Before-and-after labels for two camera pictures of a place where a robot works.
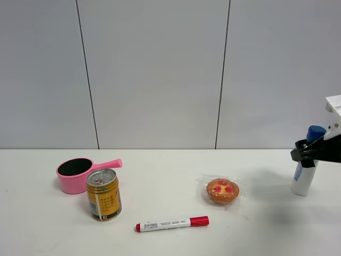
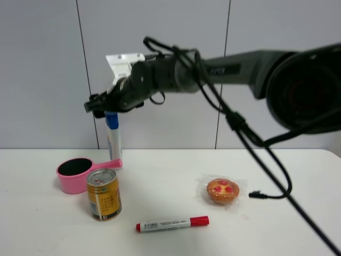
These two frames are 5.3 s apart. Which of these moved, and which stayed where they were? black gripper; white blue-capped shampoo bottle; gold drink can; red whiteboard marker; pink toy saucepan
Moved: black gripper; white blue-capped shampoo bottle
Stayed: red whiteboard marker; gold drink can; pink toy saucepan
